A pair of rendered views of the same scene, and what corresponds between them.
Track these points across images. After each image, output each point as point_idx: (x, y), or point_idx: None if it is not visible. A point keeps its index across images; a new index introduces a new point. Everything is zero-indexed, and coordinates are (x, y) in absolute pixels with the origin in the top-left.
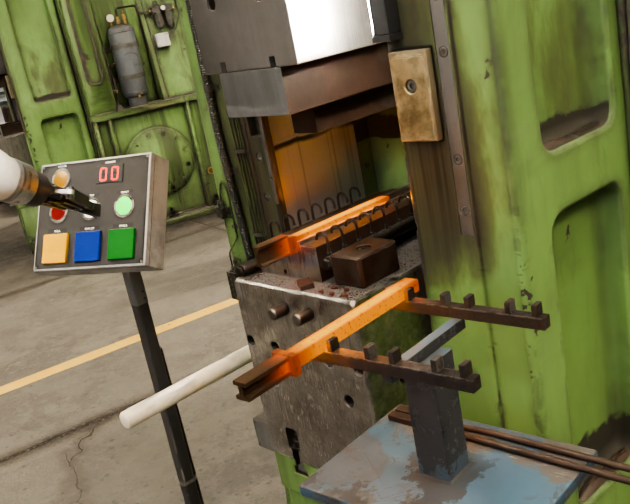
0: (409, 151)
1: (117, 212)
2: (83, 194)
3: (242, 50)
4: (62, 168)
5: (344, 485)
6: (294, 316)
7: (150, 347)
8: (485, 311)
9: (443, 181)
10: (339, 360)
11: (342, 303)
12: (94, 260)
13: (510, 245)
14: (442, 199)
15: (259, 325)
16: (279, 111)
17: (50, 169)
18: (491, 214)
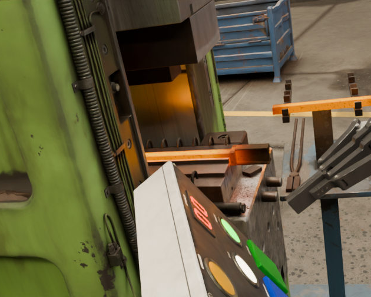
0: (194, 68)
1: (239, 243)
2: (331, 147)
3: None
4: (205, 263)
5: (364, 179)
6: (281, 178)
7: None
8: (290, 92)
9: (204, 79)
10: None
11: (271, 152)
12: None
13: (218, 101)
14: (205, 91)
15: (258, 240)
16: (217, 38)
17: (209, 285)
18: (212, 88)
